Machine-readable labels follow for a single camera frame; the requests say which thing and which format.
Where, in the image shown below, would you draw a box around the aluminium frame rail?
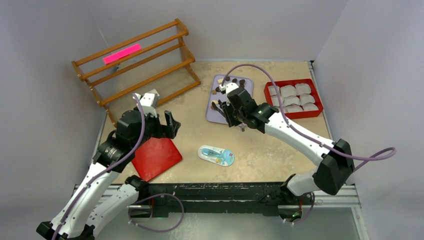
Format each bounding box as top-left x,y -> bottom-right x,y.
71,183 -> 362,211

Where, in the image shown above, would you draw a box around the wooden tiered shelf rack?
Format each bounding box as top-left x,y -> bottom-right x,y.
71,18 -> 202,126

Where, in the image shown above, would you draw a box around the lavender plastic tray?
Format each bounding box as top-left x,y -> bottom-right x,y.
205,74 -> 254,125

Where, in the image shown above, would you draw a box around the small white stationery box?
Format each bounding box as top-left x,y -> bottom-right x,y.
137,89 -> 160,108

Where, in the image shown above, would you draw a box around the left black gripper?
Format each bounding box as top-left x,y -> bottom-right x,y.
131,109 -> 179,150

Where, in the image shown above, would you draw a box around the blue correction tape package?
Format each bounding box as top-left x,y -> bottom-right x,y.
197,145 -> 236,167

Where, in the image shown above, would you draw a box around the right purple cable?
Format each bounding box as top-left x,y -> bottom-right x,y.
221,63 -> 397,163

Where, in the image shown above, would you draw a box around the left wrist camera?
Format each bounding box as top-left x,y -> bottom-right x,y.
135,92 -> 159,118

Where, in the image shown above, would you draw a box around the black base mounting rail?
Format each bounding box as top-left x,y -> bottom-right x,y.
124,175 -> 314,220

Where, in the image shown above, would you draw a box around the metal tongs with black tips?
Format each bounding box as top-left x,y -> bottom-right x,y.
210,100 -> 227,120

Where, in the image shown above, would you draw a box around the pink sticky note strip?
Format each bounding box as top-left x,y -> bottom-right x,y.
102,43 -> 142,65

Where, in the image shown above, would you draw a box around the red box lid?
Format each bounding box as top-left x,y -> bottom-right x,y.
131,138 -> 183,182

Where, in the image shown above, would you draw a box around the red chocolate box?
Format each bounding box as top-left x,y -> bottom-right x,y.
264,78 -> 324,120

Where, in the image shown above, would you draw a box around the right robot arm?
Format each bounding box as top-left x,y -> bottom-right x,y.
218,83 -> 355,204

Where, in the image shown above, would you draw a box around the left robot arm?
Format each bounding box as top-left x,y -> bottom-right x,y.
36,109 -> 181,240

